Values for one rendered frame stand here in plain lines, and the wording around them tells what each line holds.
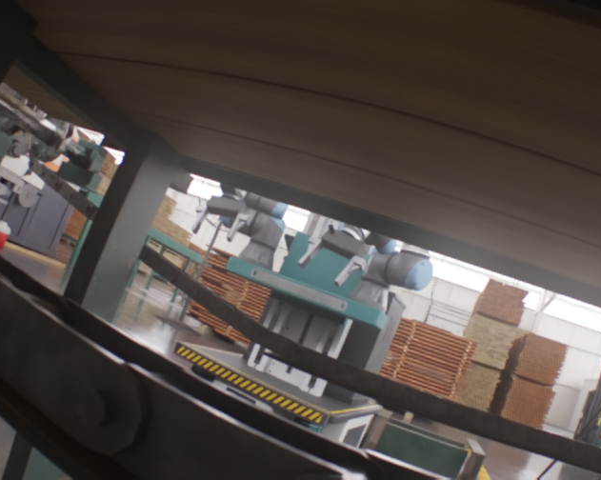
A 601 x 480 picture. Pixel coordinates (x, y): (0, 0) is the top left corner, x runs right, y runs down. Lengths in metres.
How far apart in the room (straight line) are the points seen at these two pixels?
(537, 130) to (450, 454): 2.35
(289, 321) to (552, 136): 1.81
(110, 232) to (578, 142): 0.68
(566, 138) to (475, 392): 10.85
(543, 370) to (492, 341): 1.44
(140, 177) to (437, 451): 2.17
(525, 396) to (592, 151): 11.02
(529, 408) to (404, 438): 8.89
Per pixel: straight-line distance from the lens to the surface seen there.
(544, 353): 11.50
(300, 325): 2.07
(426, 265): 1.72
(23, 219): 6.07
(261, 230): 1.99
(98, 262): 0.81
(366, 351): 2.09
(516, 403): 11.41
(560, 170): 0.43
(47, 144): 1.25
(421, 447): 2.63
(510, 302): 11.36
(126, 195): 0.81
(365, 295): 1.77
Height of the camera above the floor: 0.58
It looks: 11 degrees up
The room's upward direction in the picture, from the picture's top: 22 degrees clockwise
